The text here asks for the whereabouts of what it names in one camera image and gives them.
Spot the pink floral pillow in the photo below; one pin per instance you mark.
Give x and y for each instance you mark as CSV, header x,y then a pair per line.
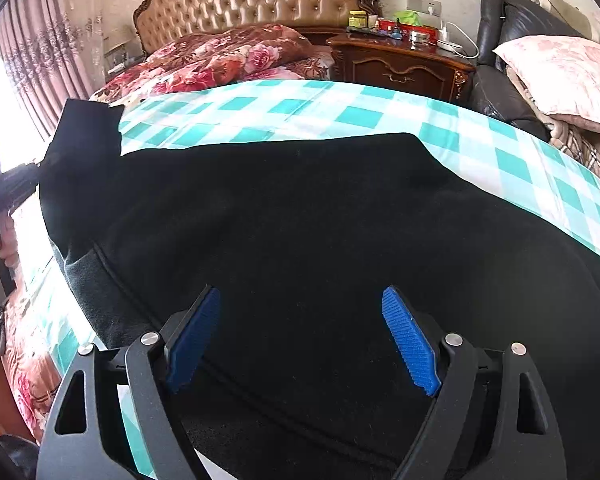
x,y
560,75

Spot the grey bedside item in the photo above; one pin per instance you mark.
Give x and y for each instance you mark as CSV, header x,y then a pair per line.
x,y
122,55

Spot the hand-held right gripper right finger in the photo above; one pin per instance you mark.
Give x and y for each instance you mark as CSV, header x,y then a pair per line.
x,y
410,340

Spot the wall socket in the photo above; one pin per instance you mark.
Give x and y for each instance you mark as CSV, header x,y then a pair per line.
x,y
425,6

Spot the dark wooden nightstand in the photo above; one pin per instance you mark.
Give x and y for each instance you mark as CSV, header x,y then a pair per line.
x,y
395,70

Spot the yellow lid jar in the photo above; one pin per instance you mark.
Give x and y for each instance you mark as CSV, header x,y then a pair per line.
x,y
358,19

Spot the red floral bed cover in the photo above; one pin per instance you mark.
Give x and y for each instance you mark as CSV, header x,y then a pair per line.
x,y
27,360

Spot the green tissue pack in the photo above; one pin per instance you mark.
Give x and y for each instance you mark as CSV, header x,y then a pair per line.
x,y
406,16

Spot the round metal tin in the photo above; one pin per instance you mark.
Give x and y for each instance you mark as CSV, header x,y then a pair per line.
x,y
420,37

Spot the white power strip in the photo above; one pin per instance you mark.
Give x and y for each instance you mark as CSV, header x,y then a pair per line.
x,y
449,45

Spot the red floral quilt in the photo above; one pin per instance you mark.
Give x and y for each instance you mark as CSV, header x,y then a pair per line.
x,y
220,55

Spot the red box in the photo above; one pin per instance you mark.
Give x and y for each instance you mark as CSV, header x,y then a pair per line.
x,y
425,30

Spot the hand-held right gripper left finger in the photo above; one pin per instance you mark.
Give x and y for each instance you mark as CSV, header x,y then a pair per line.
x,y
195,340

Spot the black leather sofa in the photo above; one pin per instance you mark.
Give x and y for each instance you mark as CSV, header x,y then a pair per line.
x,y
490,90

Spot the pink patterned curtain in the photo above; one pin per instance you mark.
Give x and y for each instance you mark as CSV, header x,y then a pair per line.
x,y
45,45

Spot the plaid blanket pile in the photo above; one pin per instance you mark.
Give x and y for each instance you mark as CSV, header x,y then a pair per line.
x,y
580,150

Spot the black pants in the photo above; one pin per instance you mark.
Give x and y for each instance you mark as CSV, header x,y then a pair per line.
x,y
300,220

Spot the teal checked bed sheet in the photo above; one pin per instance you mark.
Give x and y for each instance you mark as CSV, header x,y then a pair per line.
x,y
330,105

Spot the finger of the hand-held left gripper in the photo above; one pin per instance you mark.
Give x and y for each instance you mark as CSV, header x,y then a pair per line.
x,y
22,185

